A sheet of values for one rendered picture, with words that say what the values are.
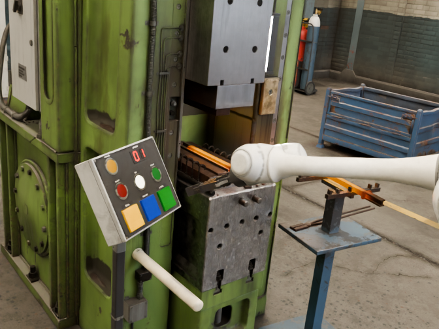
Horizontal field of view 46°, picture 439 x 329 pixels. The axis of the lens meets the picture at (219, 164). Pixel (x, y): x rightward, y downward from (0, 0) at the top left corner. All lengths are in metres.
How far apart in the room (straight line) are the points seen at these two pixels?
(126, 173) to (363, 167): 0.76
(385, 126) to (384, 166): 4.38
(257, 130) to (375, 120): 3.53
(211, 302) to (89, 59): 1.19
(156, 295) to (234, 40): 1.19
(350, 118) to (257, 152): 4.66
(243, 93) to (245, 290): 0.95
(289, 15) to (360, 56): 8.79
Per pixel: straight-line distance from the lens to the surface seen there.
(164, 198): 1.85
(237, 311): 2.65
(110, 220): 1.68
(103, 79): 2.32
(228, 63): 2.08
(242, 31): 2.10
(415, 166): 1.46
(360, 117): 6.00
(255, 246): 2.44
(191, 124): 2.65
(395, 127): 5.80
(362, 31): 11.23
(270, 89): 2.43
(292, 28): 2.50
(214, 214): 2.18
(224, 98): 2.10
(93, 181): 1.67
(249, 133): 2.47
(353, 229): 2.66
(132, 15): 1.99
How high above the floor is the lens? 1.75
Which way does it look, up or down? 19 degrees down
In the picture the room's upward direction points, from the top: 5 degrees clockwise
